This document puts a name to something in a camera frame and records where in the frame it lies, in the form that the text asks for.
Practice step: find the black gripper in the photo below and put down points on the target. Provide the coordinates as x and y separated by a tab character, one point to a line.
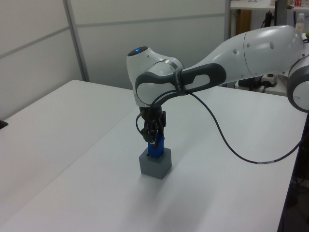
152	114

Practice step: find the blue block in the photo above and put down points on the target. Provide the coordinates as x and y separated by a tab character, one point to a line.
155	149

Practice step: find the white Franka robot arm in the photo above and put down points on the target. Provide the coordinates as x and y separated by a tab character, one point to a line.
265	53

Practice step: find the grey hollow cuboid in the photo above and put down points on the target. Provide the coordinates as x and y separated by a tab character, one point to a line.
154	169

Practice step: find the wooden cabinet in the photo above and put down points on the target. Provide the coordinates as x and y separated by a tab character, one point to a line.
243	23

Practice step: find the grey metal column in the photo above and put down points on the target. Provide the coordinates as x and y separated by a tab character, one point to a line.
280	12

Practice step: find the clear plastic bottle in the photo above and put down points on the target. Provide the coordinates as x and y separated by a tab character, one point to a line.
301	21

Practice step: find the aluminium partition post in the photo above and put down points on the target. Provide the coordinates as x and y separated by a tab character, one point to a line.
228	19

